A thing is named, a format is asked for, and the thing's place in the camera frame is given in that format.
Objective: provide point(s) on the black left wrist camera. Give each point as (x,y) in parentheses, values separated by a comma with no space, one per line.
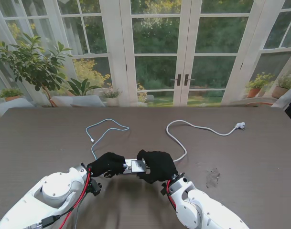
(96,187)

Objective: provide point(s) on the flowering plant in white pot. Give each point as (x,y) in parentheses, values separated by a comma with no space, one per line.
(111,94)

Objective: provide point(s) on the small bushy potted plant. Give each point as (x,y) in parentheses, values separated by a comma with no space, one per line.
(10,93)

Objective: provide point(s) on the grey charger adapter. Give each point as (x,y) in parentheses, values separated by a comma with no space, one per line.
(138,165)

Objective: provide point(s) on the white power strip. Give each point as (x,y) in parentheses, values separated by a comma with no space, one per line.
(128,168)

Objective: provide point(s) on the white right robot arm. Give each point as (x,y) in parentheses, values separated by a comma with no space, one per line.
(197,205)

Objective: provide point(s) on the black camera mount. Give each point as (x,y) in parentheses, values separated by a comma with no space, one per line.
(164,188)

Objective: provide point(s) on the white glass door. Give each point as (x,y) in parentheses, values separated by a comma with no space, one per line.
(236,76)
(131,71)

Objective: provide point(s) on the plant in terracotta pot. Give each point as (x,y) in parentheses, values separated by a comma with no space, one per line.
(254,91)

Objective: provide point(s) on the plant in tan pot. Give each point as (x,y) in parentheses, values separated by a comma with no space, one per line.
(279,91)

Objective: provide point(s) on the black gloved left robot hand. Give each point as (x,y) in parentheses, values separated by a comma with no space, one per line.
(107,164)

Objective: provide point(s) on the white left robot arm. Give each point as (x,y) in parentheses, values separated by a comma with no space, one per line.
(47,195)

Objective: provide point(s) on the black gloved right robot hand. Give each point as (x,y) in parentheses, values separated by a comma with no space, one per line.
(159,167)

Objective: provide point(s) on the tall leafy green plant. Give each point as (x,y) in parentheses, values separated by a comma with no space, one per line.
(33,64)

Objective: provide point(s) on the white planter box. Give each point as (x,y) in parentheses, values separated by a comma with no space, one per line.
(83,100)

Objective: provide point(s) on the broad leaf green plant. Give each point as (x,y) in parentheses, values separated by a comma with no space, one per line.
(82,87)

